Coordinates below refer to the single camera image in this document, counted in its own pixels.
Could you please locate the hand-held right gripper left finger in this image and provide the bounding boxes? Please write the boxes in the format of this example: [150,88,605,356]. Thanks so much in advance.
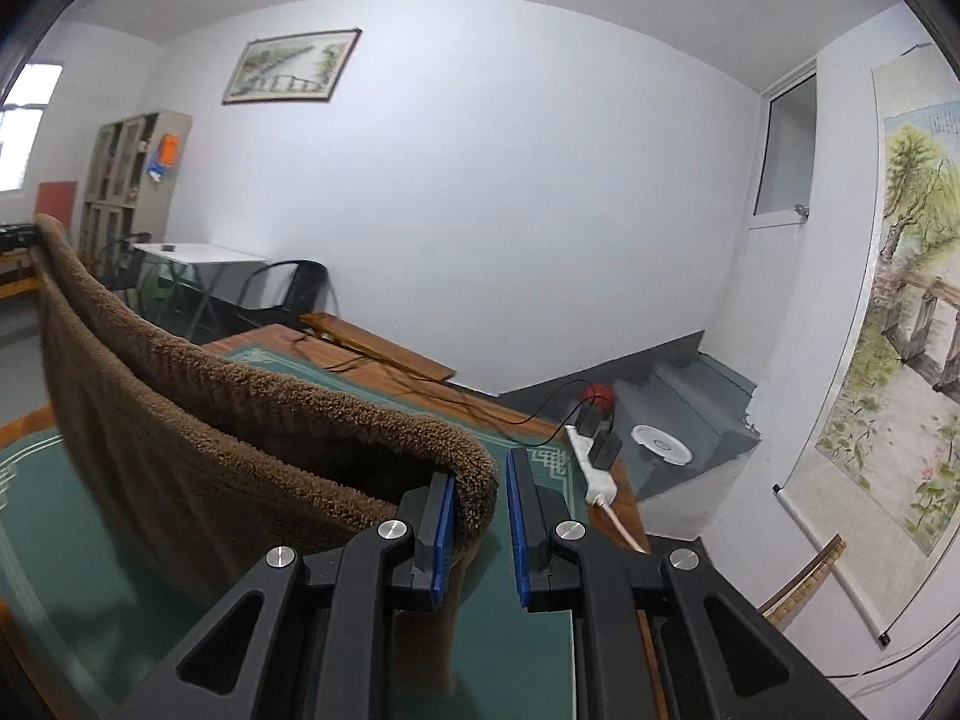
[112,472,458,720]

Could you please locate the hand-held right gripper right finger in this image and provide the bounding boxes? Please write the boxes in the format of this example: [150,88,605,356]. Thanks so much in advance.
[506,446,863,720]

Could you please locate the brown fleece garment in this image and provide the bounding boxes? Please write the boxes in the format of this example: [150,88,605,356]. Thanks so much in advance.
[31,214,502,698]

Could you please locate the wooden armchair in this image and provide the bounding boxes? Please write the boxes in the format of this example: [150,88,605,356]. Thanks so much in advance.
[0,247,42,301]

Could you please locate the red board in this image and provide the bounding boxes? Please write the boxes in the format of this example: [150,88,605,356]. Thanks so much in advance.
[34,180,80,230]

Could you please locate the white power strip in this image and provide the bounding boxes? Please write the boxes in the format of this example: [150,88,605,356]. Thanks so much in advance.
[564,426,617,507]

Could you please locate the window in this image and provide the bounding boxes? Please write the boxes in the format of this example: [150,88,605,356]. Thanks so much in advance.
[0,64,65,192]

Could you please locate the grey glass-door cabinet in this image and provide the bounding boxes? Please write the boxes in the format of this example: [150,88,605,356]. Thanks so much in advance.
[79,111,194,271]

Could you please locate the white round robot vacuum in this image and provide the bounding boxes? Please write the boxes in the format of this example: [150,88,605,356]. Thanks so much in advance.
[630,424,695,464]

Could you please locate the orange and blue packets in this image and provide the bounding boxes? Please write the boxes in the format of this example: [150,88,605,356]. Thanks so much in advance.
[148,133,182,182]

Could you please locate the white folding table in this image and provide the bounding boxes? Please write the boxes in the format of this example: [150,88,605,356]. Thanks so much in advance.
[131,241,271,342]

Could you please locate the wooden bench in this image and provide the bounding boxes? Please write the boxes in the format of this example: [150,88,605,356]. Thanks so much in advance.
[300,311,457,383]

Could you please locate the grey stairs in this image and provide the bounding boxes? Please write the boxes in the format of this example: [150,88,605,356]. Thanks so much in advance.
[496,330,762,541]

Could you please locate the bamboo pole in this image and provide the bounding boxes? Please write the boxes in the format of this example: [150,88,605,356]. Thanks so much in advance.
[757,535,847,625]

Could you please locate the black mesh-back chair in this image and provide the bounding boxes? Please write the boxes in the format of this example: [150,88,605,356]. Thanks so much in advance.
[236,259,342,331]

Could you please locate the framed landscape painting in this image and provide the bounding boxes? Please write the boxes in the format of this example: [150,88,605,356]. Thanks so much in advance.
[221,28,363,106]

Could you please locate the white door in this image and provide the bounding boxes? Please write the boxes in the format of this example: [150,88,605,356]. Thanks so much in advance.
[739,56,820,391]

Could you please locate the green table mat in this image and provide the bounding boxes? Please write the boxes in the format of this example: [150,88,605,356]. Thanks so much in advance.
[0,345,593,720]

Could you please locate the hanging scroll painting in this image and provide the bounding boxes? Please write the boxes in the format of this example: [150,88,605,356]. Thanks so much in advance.
[772,45,960,646]

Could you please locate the white power cord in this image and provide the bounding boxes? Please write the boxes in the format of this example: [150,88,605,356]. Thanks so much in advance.
[596,499,650,556]

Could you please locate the black metal frame chair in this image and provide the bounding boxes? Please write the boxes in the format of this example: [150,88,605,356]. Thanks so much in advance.
[94,231,151,308]

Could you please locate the short black cable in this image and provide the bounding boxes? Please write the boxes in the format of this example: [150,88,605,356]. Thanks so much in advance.
[540,390,620,447]

